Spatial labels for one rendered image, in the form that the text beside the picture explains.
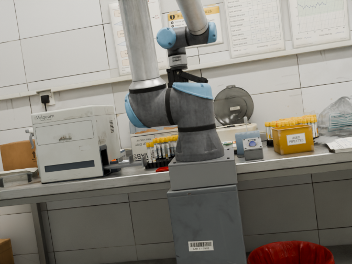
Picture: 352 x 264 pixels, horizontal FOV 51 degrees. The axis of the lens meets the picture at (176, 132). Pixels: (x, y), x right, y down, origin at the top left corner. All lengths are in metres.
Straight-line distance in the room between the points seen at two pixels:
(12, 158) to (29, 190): 0.50
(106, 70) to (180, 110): 1.18
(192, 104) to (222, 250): 0.42
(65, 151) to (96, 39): 0.86
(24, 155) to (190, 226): 1.21
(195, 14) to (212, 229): 0.68
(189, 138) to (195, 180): 0.12
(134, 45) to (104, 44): 1.13
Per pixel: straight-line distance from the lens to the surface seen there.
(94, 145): 1.55
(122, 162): 1.54
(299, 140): 1.52
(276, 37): 2.12
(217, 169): 1.06
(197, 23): 1.32
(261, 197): 2.15
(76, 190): 1.57
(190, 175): 1.07
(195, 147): 1.07
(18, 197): 1.70
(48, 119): 1.63
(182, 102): 1.08
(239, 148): 1.58
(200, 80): 1.50
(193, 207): 1.08
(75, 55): 2.29
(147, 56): 1.11
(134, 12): 1.11
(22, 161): 2.10
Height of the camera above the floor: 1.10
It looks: 3 degrees down
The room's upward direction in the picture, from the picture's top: 8 degrees counter-clockwise
